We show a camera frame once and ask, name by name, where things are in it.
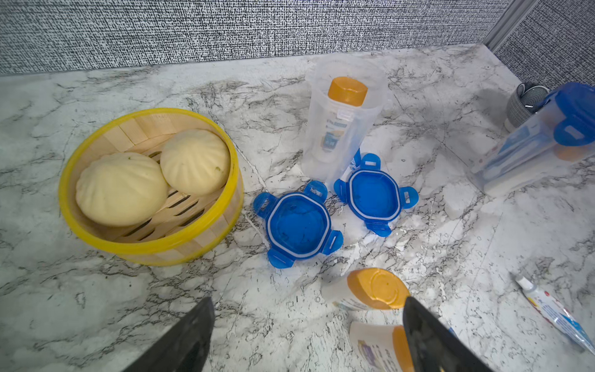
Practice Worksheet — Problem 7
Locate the left cream bun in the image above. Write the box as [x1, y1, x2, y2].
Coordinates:
[75, 152, 168, 227]

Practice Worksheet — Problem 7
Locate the right cream bun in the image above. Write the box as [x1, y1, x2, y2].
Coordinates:
[160, 130, 230, 196]

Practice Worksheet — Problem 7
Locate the orange cap bottle lying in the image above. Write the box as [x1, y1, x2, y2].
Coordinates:
[350, 322, 415, 372]

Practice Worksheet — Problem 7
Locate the clear cup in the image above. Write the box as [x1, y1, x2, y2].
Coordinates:
[467, 102, 594, 196]
[301, 54, 389, 188]

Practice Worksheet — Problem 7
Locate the clear cup back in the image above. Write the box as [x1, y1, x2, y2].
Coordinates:
[301, 54, 389, 188]

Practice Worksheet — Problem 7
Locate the grey bowl with stones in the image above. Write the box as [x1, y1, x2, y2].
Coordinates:
[505, 82, 550, 133]

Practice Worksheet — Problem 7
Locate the toothpaste tube vertical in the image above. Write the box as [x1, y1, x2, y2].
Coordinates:
[514, 274, 594, 354]

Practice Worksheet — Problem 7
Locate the cream bun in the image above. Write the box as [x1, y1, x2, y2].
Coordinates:
[160, 130, 230, 196]
[75, 152, 168, 227]

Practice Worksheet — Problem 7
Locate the yellow steamer basket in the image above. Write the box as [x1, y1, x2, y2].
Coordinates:
[58, 108, 244, 266]

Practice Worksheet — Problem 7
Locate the orange cap bottle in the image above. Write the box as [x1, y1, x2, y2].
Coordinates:
[322, 268, 410, 311]
[350, 322, 415, 372]
[321, 76, 368, 153]

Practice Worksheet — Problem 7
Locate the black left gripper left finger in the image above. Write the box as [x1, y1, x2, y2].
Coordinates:
[126, 297, 215, 371]

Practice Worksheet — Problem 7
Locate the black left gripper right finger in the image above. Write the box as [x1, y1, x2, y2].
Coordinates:
[403, 296, 492, 372]

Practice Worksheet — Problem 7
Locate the blue lid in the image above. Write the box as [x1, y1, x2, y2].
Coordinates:
[333, 151, 419, 237]
[253, 181, 343, 269]
[542, 82, 594, 147]

